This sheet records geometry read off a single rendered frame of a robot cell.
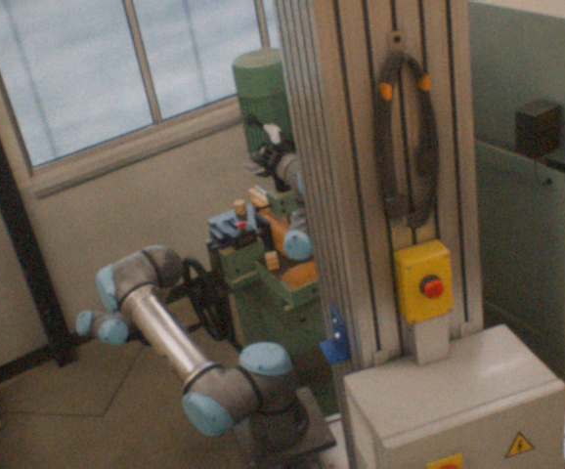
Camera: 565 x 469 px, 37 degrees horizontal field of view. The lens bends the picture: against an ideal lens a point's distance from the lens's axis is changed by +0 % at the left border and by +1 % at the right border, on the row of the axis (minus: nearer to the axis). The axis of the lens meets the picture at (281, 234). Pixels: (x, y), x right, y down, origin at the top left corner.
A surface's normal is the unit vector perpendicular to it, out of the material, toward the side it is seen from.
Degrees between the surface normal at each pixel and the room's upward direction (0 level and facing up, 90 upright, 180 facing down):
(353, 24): 90
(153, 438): 0
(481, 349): 0
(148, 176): 90
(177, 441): 0
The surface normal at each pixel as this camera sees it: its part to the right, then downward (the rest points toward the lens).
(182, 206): 0.52, 0.35
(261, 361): -0.06, -0.90
